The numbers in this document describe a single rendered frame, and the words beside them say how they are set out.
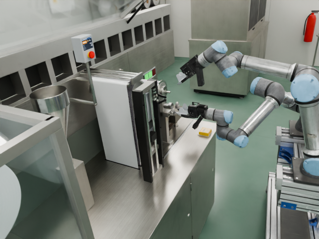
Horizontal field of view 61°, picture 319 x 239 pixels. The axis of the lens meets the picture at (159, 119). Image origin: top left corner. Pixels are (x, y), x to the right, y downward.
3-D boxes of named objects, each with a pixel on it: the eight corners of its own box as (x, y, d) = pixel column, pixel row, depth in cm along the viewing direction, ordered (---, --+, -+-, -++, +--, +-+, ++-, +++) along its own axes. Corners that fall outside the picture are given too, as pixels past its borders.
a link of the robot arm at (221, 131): (225, 145, 165) (226, 129, 160) (212, 137, 174) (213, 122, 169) (235, 140, 169) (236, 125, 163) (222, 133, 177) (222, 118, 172)
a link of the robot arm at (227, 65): (242, 67, 148) (230, 50, 148) (236, 73, 140) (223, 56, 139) (231, 74, 153) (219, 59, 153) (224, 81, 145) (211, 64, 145)
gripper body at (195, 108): (191, 101, 175) (209, 104, 170) (191, 113, 179) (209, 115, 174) (186, 106, 169) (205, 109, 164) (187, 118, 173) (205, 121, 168)
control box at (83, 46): (88, 63, 109) (82, 38, 104) (76, 62, 111) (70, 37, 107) (99, 58, 114) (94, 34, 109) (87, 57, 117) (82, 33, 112)
